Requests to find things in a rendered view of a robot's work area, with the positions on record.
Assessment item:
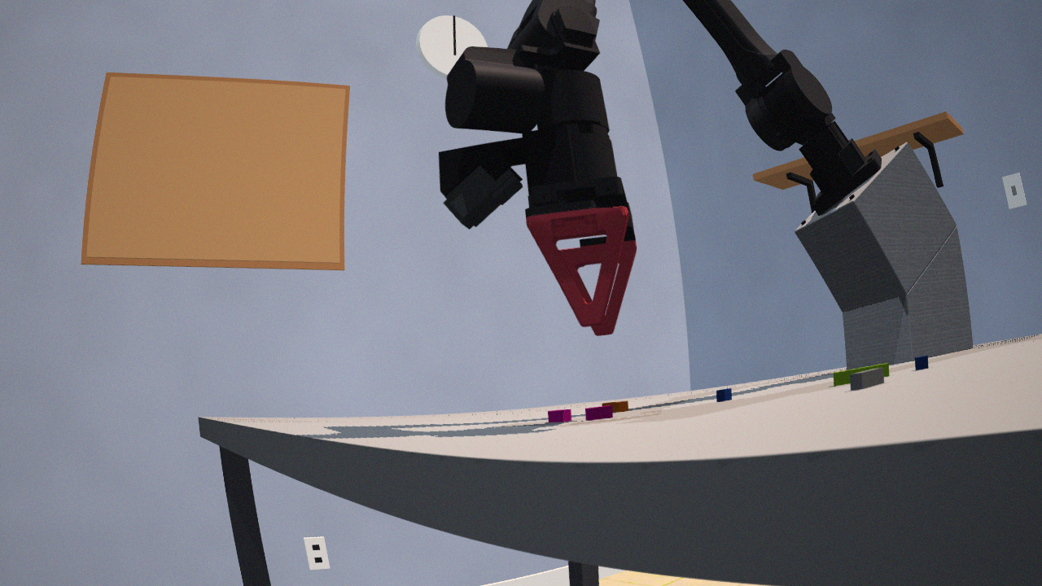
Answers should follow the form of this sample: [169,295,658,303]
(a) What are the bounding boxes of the brown rectangular block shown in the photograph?
[602,401,628,413]

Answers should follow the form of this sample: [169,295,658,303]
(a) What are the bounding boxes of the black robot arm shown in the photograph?
[439,0,882,229]

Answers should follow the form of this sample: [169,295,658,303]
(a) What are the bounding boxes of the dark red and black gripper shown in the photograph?
[525,124,637,336]

